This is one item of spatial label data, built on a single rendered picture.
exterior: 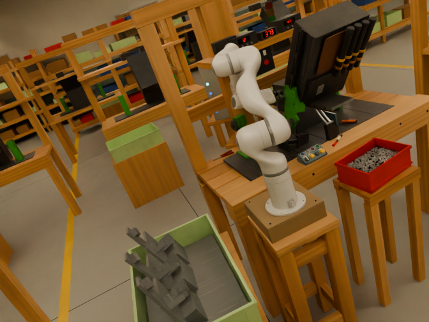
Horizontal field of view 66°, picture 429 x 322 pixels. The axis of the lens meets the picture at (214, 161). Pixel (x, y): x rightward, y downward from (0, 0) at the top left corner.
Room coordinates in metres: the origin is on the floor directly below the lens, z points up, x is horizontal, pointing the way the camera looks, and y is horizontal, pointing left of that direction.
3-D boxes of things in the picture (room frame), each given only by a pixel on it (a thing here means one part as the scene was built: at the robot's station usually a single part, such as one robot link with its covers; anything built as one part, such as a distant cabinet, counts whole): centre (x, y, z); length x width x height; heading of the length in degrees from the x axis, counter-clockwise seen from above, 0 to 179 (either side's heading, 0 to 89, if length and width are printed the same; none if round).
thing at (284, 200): (1.28, -0.24, 1.02); 0.19 x 0.19 x 0.18
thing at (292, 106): (1.91, -0.59, 1.17); 0.13 x 0.12 x 0.20; 105
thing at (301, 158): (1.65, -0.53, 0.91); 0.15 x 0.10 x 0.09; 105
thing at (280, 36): (2.24, -0.58, 1.52); 0.90 x 0.25 x 0.04; 105
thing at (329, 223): (1.28, -0.24, 0.83); 0.32 x 0.32 x 0.04; 10
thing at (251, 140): (1.29, -0.21, 1.24); 0.19 x 0.12 x 0.24; 85
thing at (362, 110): (1.99, -0.64, 0.89); 1.10 x 0.42 x 0.02; 105
